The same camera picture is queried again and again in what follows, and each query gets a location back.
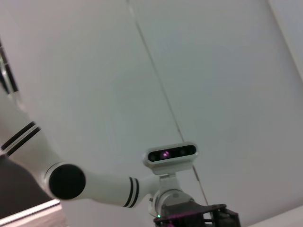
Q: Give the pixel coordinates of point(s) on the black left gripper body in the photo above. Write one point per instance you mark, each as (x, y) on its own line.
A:
(180, 212)

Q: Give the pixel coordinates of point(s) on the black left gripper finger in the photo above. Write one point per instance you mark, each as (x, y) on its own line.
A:
(227, 217)

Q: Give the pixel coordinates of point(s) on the light wooden ledge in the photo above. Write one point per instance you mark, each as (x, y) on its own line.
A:
(35, 212)

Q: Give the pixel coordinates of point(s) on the black background panel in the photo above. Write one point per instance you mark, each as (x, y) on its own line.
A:
(14, 184)

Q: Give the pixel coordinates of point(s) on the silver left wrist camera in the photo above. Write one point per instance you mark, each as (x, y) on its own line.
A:
(165, 154)

